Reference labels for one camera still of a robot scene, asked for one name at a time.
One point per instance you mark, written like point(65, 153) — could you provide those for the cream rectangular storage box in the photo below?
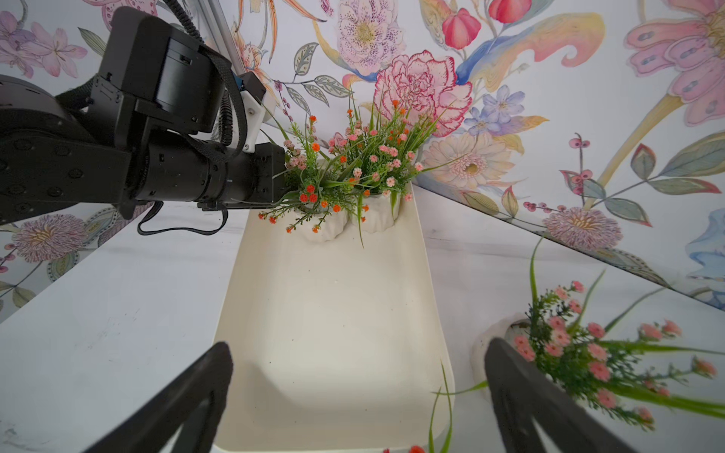
point(336, 346)

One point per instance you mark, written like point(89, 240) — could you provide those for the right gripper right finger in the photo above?
point(523, 399)

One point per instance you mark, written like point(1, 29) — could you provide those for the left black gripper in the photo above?
point(180, 169)

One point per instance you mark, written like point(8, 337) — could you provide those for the pink flower potted plant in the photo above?
point(376, 162)

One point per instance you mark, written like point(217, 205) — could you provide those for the pink flower plant back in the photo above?
point(618, 376)

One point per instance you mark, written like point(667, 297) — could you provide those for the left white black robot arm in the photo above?
point(50, 162)

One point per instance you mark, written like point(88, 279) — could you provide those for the orange flower potted plant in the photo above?
point(320, 195)

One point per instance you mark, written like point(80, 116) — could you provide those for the left aluminium corner post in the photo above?
point(212, 15)

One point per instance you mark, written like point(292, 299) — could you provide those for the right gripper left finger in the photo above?
point(188, 410)

